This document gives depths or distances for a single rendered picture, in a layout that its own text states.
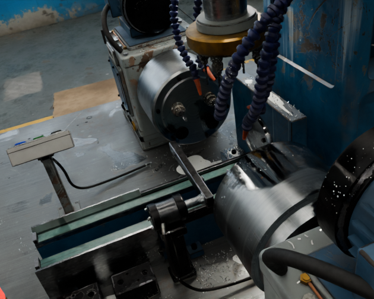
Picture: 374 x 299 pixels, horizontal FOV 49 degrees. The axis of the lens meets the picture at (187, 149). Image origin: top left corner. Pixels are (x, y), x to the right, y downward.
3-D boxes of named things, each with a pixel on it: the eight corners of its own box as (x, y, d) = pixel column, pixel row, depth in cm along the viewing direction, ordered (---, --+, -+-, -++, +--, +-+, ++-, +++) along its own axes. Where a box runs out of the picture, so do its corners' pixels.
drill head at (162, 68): (196, 91, 156) (186, 26, 141) (241, 136, 127) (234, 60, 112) (134, 110, 150) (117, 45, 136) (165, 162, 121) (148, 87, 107)
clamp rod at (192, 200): (203, 198, 93) (202, 191, 92) (207, 203, 91) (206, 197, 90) (171, 210, 91) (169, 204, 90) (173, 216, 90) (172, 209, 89)
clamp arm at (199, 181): (218, 204, 91) (178, 148, 112) (216, 194, 90) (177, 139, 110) (203, 210, 91) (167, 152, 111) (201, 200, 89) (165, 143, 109)
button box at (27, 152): (75, 145, 120) (69, 128, 119) (75, 146, 113) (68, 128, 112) (16, 165, 116) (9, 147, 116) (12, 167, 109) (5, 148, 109)
